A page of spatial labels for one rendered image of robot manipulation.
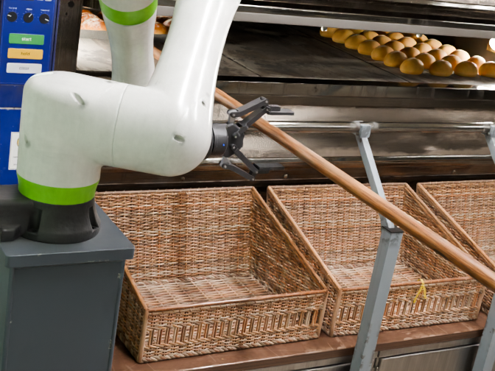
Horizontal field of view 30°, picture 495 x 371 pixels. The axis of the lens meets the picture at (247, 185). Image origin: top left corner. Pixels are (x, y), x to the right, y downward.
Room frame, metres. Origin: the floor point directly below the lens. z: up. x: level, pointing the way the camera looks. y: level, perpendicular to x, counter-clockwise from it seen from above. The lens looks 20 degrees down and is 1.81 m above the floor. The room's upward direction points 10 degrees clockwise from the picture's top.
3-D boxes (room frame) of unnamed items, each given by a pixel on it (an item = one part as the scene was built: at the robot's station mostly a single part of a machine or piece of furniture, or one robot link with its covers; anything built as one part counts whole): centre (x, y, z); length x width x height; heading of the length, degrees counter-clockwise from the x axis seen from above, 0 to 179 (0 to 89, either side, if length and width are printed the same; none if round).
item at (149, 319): (2.35, 0.09, 0.72); 0.56 x 0.49 x 0.28; 123
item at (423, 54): (3.56, -0.52, 1.21); 0.61 x 0.48 x 0.06; 32
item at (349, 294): (2.66, -0.42, 0.72); 0.56 x 0.49 x 0.28; 121
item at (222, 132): (2.02, 0.07, 1.19); 0.09 x 0.07 x 0.08; 122
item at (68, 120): (1.37, 0.28, 1.36); 0.16 x 0.13 x 0.19; 89
